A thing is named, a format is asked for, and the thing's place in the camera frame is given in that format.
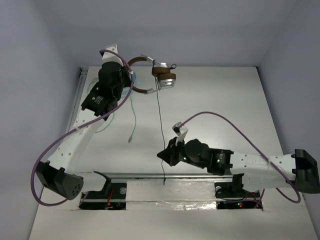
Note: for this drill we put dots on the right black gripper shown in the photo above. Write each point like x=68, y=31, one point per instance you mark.
x=169, y=154

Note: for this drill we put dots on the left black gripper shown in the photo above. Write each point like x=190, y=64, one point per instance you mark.
x=126, y=75

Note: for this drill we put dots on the brown silver headphones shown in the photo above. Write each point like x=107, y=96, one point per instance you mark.
x=164, y=78

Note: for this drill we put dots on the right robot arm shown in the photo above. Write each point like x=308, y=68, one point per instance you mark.
x=249, y=172

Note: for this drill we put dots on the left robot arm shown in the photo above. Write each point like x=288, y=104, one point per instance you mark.
x=101, y=102

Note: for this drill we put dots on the white foil covered block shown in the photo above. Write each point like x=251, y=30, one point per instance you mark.
x=172, y=195

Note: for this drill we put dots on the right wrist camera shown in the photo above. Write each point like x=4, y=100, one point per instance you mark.
x=179, y=129

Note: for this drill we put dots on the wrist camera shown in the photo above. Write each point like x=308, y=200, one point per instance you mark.
x=113, y=48
x=179, y=129

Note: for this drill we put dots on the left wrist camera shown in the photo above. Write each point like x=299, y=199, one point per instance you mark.
x=113, y=48

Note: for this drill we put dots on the aluminium rail left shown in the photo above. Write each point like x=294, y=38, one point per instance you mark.
x=71, y=117

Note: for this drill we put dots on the aluminium rail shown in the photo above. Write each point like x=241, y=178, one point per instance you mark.
x=139, y=176
x=71, y=117

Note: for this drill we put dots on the aluminium rail front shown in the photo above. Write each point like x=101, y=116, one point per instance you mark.
x=139, y=176

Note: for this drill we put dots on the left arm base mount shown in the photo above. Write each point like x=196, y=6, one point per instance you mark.
x=111, y=197

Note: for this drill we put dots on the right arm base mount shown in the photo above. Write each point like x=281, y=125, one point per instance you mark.
x=232, y=195

